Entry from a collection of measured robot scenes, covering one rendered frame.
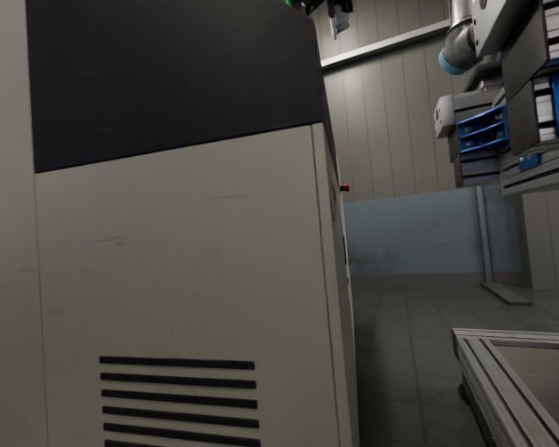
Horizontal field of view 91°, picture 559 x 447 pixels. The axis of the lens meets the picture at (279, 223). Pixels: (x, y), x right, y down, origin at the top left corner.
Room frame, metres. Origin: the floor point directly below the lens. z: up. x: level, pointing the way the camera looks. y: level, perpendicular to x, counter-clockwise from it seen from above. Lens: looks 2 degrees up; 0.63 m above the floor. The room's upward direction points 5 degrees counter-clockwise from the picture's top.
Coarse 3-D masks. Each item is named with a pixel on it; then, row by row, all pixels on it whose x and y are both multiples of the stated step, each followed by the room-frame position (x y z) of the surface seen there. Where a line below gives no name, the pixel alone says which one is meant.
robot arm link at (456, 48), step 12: (456, 0) 0.90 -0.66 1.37; (468, 0) 0.88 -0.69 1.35; (456, 12) 0.91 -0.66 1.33; (468, 12) 0.88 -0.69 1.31; (456, 24) 0.89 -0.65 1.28; (468, 24) 0.87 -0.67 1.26; (456, 36) 0.89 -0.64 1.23; (444, 48) 0.97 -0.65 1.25; (456, 48) 0.89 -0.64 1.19; (468, 48) 0.86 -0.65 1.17; (444, 60) 0.95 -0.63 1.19; (456, 60) 0.91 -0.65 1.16; (468, 60) 0.89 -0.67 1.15; (480, 60) 0.89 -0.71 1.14; (456, 72) 0.95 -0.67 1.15
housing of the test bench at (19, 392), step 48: (0, 0) 0.56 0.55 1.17; (0, 48) 0.56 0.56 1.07; (0, 96) 0.56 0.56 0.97; (0, 144) 0.57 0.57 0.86; (0, 192) 0.57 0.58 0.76; (0, 240) 0.57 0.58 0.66; (0, 288) 0.57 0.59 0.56; (0, 336) 0.57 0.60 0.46; (0, 384) 0.57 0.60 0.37; (0, 432) 0.58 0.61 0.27
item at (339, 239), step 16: (336, 192) 0.73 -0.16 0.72; (336, 208) 0.62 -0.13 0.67; (336, 224) 0.54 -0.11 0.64; (336, 240) 0.48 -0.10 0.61; (336, 256) 0.44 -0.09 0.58; (352, 336) 1.05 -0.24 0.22; (352, 352) 0.85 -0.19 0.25; (352, 368) 0.71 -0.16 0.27; (352, 384) 0.61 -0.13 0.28; (352, 400) 0.54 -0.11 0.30; (352, 416) 0.48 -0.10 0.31; (352, 432) 0.43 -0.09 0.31
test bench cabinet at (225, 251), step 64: (320, 128) 0.40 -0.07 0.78; (64, 192) 0.53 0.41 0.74; (128, 192) 0.49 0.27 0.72; (192, 192) 0.46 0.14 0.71; (256, 192) 0.43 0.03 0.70; (320, 192) 0.41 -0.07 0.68; (64, 256) 0.53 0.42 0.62; (128, 256) 0.49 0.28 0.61; (192, 256) 0.46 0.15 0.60; (256, 256) 0.43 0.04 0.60; (320, 256) 0.41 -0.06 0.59; (64, 320) 0.53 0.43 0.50; (128, 320) 0.49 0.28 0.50; (192, 320) 0.46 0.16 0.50; (256, 320) 0.43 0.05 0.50; (320, 320) 0.41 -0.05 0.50; (64, 384) 0.53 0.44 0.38; (128, 384) 0.50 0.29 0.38; (192, 384) 0.46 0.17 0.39; (256, 384) 0.44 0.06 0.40; (320, 384) 0.41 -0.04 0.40
